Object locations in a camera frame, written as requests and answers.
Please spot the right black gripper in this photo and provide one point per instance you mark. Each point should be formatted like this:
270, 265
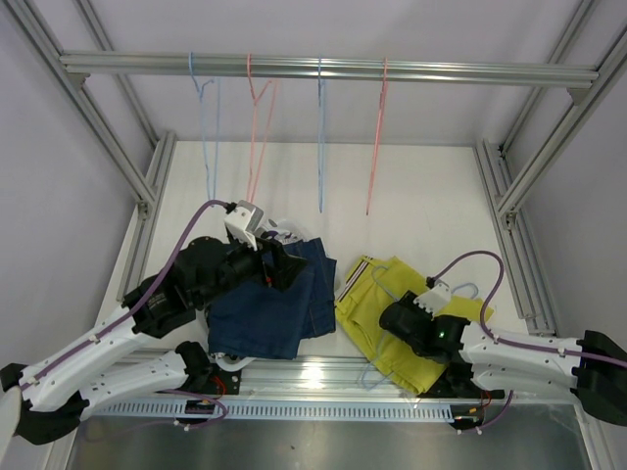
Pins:
407, 301

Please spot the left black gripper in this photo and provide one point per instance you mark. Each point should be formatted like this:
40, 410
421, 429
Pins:
283, 268

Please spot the olive yellow trousers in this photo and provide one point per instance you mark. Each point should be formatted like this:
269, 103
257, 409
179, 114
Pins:
360, 304

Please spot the navy blue trousers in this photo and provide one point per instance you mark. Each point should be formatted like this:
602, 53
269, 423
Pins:
320, 319

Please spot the purple camouflage trousers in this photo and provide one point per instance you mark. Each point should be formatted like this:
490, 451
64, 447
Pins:
283, 231

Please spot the white plastic basket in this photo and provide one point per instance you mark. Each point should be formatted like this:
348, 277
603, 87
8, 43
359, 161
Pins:
257, 322

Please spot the pink hanger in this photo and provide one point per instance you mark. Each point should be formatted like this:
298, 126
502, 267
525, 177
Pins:
378, 132
258, 143

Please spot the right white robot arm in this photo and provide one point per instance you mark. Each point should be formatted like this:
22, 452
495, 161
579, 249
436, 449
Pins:
592, 369

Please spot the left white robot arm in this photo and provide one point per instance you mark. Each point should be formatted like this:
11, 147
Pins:
44, 402

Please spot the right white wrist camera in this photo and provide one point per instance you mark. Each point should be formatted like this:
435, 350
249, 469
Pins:
438, 295

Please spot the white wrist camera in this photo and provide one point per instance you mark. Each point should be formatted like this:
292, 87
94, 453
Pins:
245, 223
438, 295

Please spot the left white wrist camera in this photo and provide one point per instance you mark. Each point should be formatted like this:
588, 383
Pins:
245, 223

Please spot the grey slotted cable duct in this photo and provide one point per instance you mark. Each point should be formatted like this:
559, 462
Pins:
404, 410

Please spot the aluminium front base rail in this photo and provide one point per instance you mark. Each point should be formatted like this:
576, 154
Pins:
315, 378

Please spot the aluminium frame left struts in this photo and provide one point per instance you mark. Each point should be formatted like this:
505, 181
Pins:
147, 188

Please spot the aluminium hanging rail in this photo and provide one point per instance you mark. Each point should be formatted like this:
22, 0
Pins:
525, 75

